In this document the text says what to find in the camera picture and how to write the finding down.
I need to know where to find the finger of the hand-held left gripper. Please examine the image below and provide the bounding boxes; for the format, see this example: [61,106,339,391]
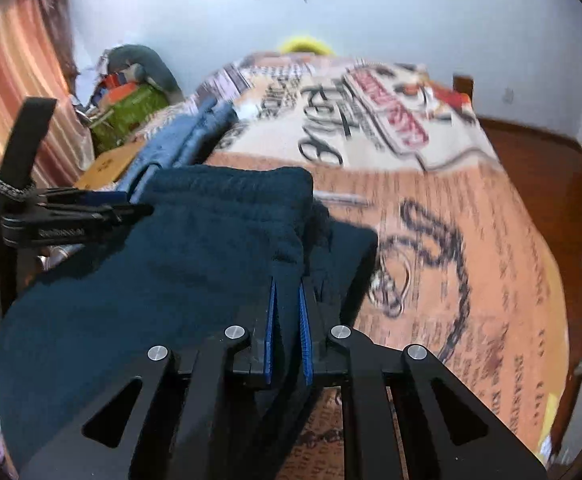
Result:
[46,187,129,207]
[51,204,154,227]

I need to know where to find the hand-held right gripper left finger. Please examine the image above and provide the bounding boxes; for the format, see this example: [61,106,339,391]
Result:
[18,280,279,480]

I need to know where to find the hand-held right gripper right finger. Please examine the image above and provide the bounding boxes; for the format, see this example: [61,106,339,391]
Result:
[298,280,549,480]

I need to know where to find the dark teal pants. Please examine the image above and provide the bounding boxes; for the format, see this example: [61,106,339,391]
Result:
[0,162,379,471]

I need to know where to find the green bag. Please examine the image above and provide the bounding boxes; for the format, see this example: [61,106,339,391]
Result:
[88,85,172,158]

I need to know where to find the blue jeans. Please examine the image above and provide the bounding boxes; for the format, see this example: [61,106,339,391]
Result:
[118,97,239,196]

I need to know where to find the striped pink curtain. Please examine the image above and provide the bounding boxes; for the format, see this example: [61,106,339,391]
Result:
[0,0,94,206]

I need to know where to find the grey cloth bundle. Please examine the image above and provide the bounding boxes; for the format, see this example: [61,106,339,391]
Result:
[103,44,182,101]

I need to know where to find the printed blanket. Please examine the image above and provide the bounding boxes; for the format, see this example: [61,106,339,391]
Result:
[136,52,572,480]

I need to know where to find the yellow pillow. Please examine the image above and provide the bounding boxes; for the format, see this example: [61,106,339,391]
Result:
[278,35,336,56]

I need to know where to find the wooden bed frame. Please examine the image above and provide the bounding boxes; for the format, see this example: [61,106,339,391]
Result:
[452,74,476,116]

